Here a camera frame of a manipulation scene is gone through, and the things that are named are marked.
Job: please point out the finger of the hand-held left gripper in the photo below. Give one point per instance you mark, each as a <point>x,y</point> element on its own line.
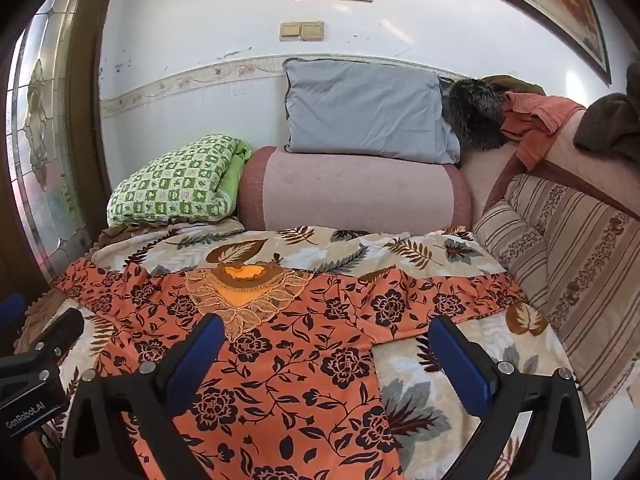
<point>57,332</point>
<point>12,307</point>

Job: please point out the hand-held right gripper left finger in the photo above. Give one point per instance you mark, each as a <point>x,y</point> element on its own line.
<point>200,355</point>

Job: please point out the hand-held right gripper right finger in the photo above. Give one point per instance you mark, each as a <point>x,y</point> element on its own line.
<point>460,370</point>

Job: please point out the orange floral shirt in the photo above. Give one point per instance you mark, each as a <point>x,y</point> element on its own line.
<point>300,360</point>

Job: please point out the beige leaf print blanket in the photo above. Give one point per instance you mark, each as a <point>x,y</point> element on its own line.
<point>425,255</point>

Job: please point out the small striped cushion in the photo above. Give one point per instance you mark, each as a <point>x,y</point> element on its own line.
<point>512,242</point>

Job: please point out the stained glass door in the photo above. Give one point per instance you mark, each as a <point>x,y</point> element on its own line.
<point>45,150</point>

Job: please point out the large striped cushion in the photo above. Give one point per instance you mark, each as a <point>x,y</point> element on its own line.
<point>590,270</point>

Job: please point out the green checkered quilt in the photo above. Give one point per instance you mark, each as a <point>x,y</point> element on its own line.
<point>175,180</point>

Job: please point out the pink bolster cushion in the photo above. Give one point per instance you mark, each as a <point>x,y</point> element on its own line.
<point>350,190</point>

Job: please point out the pink sofa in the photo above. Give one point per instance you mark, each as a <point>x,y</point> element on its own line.
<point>565,160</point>

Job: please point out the black fur garment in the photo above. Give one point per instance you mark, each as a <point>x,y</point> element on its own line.
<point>475,110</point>

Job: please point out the orange towel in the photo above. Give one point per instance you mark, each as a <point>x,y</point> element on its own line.
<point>535,120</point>

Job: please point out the grey pillow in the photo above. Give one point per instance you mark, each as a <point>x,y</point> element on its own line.
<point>365,110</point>

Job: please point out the dark brown cloth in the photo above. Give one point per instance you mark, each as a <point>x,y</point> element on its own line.
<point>610,125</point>

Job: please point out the olive cloth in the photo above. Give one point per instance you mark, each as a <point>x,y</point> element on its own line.
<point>517,85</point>

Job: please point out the gold wall switch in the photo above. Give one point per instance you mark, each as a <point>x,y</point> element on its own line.
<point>312,30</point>
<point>290,31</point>

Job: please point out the large framed wall picture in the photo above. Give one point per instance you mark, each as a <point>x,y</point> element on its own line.
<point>555,0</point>

